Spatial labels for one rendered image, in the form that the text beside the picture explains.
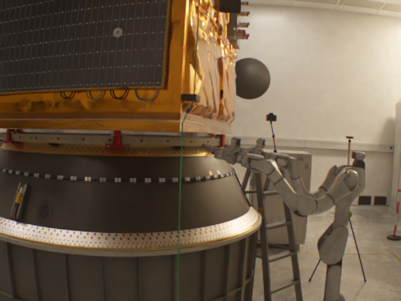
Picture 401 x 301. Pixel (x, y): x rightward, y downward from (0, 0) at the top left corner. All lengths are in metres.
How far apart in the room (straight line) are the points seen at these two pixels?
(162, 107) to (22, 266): 1.15
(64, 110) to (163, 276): 1.00
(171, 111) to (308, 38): 8.72
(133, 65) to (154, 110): 0.23
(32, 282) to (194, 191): 1.07
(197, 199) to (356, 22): 9.03
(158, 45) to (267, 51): 8.47
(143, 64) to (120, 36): 0.19
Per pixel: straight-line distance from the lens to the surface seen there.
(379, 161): 10.43
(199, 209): 2.20
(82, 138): 2.11
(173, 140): 2.20
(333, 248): 2.27
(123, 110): 1.88
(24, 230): 2.13
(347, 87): 10.27
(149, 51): 1.83
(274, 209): 6.07
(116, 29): 1.92
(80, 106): 1.98
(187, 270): 2.13
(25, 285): 2.24
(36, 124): 2.13
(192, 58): 1.87
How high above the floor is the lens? 1.74
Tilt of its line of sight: 3 degrees down
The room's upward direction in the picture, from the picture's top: 2 degrees clockwise
